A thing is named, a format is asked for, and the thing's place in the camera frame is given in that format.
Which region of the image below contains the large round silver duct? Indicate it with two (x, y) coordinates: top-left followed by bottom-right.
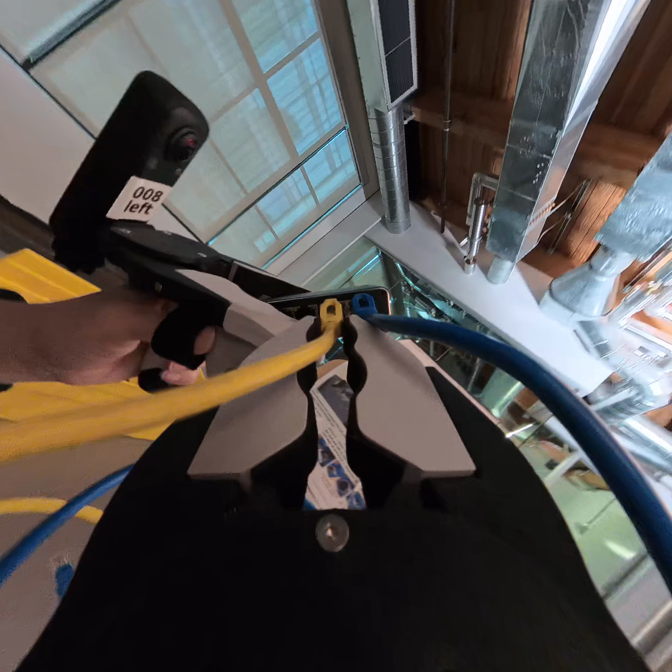
(541, 134), (672, 426)

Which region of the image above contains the blue ethernet cable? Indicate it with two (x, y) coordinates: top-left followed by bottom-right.
(0, 293), (672, 599)

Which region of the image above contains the chrome sprinkler pipe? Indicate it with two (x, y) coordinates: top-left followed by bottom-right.
(461, 172), (499, 275)

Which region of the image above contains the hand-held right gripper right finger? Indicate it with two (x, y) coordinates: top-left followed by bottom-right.
(344, 315), (476, 478)

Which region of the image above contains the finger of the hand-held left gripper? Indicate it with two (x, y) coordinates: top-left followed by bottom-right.
(176, 270), (298, 376)

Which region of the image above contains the large grid window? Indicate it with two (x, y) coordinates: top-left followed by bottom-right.
(0, 0), (364, 263)

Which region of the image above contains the black ceiling vent grille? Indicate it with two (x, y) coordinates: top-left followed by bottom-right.
(375, 0), (419, 111)

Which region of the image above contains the rectangular silver duct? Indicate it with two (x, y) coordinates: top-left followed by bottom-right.
(485, 0), (652, 284)

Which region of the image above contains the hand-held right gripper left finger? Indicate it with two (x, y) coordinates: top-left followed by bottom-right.
(188, 315), (322, 480)

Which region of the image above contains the spiral round silver duct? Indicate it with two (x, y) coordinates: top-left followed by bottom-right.
(367, 102), (413, 234)

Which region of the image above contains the person's left hand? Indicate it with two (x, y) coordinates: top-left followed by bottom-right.
(0, 286), (218, 389)

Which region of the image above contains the thin black ceiling pipe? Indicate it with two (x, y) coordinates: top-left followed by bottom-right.
(440, 0), (455, 234)

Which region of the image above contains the printed instruction sheet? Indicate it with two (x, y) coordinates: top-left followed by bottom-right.
(307, 370), (368, 511)

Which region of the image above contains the black ethernet splitter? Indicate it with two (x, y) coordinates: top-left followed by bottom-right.
(267, 286), (393, 318)

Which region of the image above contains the yellow ethernet cable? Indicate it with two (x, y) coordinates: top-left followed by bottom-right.
(0, 298), (345, 526)

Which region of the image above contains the yellow plastic bin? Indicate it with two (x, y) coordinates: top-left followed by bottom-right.
(0, 248), (207, 442)

